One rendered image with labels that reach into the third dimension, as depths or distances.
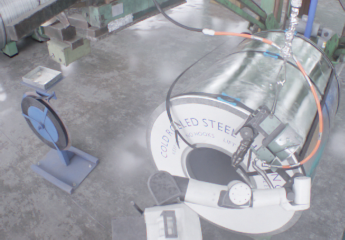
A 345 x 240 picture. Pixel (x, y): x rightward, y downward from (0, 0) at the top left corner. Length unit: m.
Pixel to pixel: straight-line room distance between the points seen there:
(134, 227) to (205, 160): 1.26
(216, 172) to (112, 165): 1.22
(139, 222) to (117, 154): 2.13
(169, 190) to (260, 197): 0.32
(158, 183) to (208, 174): 1.17
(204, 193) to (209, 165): 1.16
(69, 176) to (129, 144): 0.76
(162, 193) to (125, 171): 1.93
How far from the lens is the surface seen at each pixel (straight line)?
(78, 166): 3.03
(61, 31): 1.63
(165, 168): 2.13
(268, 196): 1.05
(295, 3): 0.99
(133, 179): 2.83
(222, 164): 2.23
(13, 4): 5.71
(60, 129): 2.45
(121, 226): 1.00
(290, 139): 1.24
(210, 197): 1.01
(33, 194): 2.98
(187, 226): 0.95
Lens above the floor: 2.22
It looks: 39 degrees down
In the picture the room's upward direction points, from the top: straight up
